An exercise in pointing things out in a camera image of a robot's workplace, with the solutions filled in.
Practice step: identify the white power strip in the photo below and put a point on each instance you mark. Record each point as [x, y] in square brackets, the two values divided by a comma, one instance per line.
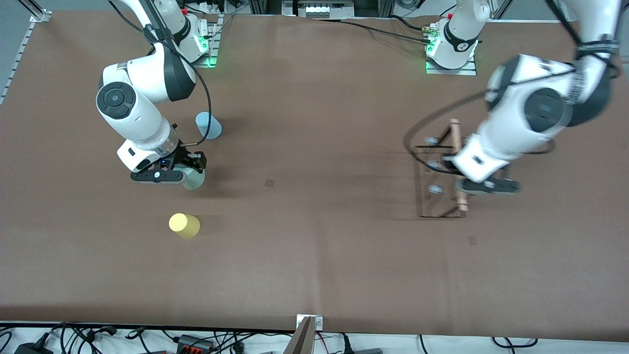
[211, 6]

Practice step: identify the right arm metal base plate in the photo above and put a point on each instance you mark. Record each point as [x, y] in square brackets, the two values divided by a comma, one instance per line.
[212, 54]

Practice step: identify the slotted aluminium rail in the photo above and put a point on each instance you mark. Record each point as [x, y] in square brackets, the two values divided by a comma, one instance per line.
[19, 59]

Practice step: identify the light blue plastic cup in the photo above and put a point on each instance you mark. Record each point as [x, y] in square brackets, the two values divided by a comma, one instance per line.
[210, 128]

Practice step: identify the grey electrical box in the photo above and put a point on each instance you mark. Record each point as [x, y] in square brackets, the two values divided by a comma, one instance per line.
[324, 10]

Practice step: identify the camera mount post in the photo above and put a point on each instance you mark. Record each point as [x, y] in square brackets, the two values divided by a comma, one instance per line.
[302, 339]

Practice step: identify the black power adapter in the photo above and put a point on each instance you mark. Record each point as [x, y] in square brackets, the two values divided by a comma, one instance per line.
[32, 350]

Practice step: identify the yellow plastic cup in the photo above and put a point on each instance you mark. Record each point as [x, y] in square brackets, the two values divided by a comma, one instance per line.
[184, 226]

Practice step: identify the black orange connector box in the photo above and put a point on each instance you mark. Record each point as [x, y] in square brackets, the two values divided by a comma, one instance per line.
[194, 343]

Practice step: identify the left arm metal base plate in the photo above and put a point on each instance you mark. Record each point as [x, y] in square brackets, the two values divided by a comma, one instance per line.
[452, 72]

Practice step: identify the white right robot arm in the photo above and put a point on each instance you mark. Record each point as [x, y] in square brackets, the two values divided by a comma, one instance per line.
[147, 73]

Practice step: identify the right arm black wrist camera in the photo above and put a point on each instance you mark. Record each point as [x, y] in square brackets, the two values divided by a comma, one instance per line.
[189, 160]

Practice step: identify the aluminium profile post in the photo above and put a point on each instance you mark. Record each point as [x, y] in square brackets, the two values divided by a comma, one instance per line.
[37, 12]

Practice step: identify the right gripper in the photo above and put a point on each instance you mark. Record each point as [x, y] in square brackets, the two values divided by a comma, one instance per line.
[184, 157]

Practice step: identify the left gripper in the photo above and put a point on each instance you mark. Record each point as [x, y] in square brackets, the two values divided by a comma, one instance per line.
[447, 164]

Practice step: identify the pale green plastic cup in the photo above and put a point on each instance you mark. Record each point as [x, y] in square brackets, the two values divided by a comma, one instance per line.
[195, 181]

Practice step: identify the black plug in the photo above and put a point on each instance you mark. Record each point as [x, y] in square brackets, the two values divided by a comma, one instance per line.
[361, 351]

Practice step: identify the brown table cover sheet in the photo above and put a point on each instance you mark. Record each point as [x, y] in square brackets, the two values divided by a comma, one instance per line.
[344, 255]

